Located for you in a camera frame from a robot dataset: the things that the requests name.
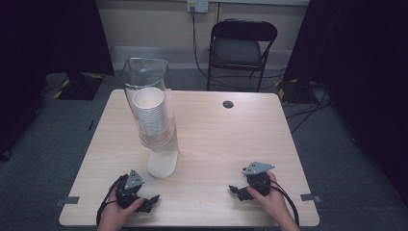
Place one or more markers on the small black floor object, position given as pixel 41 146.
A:
pixel 91 125

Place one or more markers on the grey tape strip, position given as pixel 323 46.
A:
pixel 309 197
pixel 69 200

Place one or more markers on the stack of white paper cups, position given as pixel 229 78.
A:
pixel 149 101

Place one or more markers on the dark table grommet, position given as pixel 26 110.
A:
pixel 228 104

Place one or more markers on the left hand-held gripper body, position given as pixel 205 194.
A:
pixel 128 192

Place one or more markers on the black stand base yellow tape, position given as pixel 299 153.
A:
pixel 293 91

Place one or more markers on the black folding chair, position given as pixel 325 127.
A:
pixel 237 51

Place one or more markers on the clear cup dispenser white base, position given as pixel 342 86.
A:
pixel 162 163

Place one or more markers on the person's left hand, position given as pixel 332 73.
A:
pixel 120 213

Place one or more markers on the black curtain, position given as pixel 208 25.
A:
pixel 362 64
pixel 48 38

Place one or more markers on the white wall outlet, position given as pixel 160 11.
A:
pixel 198 5

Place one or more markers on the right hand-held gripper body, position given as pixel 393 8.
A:
pixel 259 181

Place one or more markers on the person's right hand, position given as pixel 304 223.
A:
pixel 272 202

